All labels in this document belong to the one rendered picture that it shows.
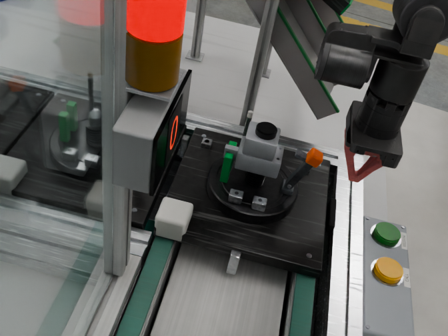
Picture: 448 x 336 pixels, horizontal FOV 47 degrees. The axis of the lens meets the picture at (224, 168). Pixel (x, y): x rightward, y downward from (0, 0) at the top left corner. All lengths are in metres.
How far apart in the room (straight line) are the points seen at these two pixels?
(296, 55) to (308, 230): 0.30
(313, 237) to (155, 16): 0.45
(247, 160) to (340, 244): 0.19
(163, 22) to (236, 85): 0.81
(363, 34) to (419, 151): 0.61
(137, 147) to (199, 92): 0.73
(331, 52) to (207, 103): 0.56
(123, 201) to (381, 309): 0.37
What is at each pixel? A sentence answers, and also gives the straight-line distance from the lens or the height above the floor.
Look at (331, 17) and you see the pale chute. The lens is 1.17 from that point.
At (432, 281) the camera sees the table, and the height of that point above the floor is 0.86.
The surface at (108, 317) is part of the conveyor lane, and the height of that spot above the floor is 0.96.
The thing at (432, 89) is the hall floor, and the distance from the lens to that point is 3.32.
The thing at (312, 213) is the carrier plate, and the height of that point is 0.97.
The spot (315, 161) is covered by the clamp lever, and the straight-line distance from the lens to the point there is 0.75.
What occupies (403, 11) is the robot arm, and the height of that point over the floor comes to 1.31.
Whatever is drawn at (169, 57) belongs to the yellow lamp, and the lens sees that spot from 0.45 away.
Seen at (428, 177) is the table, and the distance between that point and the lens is 1.16.
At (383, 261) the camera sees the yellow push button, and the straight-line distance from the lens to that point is 0.79.
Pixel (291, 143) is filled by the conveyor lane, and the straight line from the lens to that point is 0.93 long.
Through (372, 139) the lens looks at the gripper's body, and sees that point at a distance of 0.69.
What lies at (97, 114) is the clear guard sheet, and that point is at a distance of 0.46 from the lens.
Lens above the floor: 1.53
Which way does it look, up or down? 42 degrees down
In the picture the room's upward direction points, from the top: 12 degrees clockwise
